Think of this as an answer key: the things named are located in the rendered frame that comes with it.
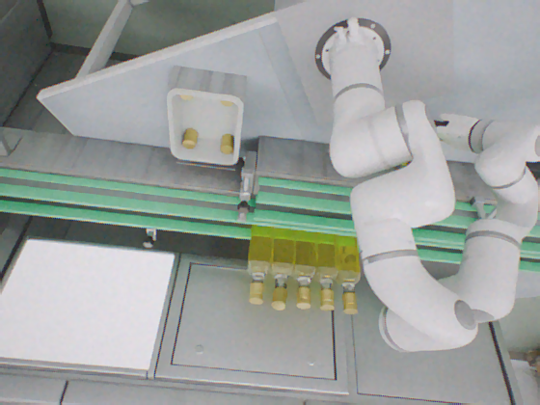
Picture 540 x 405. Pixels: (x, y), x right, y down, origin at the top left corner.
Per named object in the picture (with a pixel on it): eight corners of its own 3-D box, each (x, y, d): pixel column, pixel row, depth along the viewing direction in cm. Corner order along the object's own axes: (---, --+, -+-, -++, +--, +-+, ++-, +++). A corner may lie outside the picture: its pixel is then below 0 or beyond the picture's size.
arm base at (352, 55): (312, 21, 82) (313, 72, 73) (378, 3, 79) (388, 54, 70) (328, 83, 94) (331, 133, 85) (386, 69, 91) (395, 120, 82)
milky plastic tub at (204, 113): (177, 135, 115) (171, 158, 109) (173, 65, 97) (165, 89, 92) (240, 144, 116) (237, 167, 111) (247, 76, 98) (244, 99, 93)
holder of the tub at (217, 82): (178, 148, 119) (174, 168, 114) (174, 65, 98) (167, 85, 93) (238, 155, 120) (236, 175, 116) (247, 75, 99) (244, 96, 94)
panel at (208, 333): (27, 239, 119) (-34, 364, 98) (23, 233, 116) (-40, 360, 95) (338, 274, 125) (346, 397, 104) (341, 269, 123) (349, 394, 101)
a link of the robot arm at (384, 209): (352, 259, 64) (464, 232, 56) (324, 123, 72) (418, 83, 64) (373, 265, 71) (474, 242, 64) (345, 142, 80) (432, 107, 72)
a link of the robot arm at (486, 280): (449, 206, 68) (395, 233, 81) (422, 331, 58) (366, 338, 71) (532, 254, 69) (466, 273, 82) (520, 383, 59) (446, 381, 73)
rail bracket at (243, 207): (238, 197, 113) (233, 234, 106) (243, 153, 100) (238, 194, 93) (249, 198, 114) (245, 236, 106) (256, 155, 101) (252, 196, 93)
